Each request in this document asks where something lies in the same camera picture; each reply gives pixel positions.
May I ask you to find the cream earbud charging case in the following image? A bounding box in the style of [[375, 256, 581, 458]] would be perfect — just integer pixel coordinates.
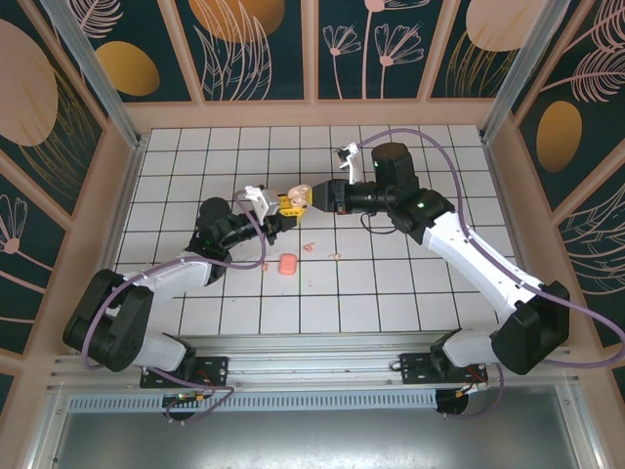
[[286, 184, 314, 209]]

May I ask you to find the small green circuit board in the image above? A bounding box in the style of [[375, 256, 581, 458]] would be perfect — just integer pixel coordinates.
[[162, 390, 210, 407]]

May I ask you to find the grey metal sheet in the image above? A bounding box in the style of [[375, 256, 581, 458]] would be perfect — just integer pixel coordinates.
[[28, 409, 600, 469]]

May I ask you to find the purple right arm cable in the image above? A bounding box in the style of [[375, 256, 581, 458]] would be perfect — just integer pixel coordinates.
[[355, 126, 625, 421]]

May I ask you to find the thin black cable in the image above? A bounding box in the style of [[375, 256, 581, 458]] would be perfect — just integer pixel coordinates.
[[359, 210, 399, 235]]

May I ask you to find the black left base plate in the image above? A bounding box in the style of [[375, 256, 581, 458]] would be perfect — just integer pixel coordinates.
[[140, 355, 230, 391]]

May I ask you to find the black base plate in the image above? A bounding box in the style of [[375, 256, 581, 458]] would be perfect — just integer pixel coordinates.
[[398, 351, 489, 387], [140, 355, 230, 391]]

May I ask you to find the aluminium mounting rail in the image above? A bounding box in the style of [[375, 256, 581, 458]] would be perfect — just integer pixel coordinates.
[[46, 333, 582, 392]]

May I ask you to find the aluminium frame post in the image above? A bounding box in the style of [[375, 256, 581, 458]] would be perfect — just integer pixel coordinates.
[[479, 0, 570, 146], [37, 0, 147, 150]]

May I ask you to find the perforated grey cable duct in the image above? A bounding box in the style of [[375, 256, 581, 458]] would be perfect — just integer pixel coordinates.
[[65, 389, 439, 413]]

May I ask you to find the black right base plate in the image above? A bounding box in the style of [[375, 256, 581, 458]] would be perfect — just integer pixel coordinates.
[[398, 351, 489, 387]]

